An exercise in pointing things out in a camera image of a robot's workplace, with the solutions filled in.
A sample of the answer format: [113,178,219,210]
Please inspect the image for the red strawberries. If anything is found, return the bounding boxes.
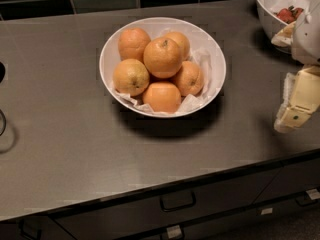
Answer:
[276,6,304,24]

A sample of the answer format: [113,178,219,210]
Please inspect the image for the white bowl with strawberries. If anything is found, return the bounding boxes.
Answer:
[256,0,311,54]

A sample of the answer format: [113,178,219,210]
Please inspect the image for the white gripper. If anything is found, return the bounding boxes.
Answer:
[271,0,320,133]

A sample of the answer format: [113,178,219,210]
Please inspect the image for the white drawer label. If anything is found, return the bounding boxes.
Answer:
[260,207,273,216]

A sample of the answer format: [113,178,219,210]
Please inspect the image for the centre dark drawer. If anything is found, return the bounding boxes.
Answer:
[58,169,277,240]

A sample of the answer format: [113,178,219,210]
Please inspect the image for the black right drawer handle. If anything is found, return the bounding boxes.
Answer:
[295,189,320,207]

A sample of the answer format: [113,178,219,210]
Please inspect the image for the black centre drawer handle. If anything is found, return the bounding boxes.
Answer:
[159,190,196,212]

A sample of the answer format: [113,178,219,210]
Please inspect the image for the right dark drawer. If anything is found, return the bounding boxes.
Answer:
[256,158,320,203]

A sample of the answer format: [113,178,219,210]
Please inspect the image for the black drawer handle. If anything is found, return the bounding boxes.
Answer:
[159,190,196,212]
[295,189,320,207]

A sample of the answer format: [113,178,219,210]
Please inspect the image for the white bowl with oranges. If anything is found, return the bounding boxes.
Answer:
[99,17,226,111]

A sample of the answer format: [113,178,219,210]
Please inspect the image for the front left yellowish orange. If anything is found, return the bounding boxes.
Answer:
[113,59,150,97]

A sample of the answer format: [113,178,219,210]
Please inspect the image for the dark drawer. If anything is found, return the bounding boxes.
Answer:
[58,169,277,240]
[256,158,320,203]

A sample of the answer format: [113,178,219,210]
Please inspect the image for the white paper bowl liner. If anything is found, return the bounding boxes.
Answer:
[112,49,217,118]

